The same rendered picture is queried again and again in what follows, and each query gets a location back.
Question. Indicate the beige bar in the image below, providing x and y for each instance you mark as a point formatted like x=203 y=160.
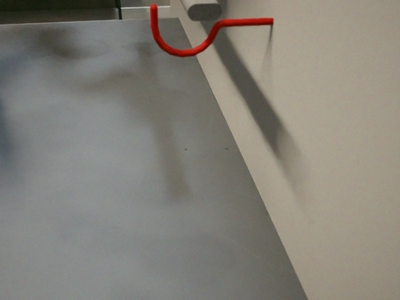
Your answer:
x=202 y=10

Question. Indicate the beige wall panel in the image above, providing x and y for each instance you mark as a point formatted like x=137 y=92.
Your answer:
x=313 y=103

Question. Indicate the red rounded hook tip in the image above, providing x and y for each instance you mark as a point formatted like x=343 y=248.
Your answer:
x=154 y=16

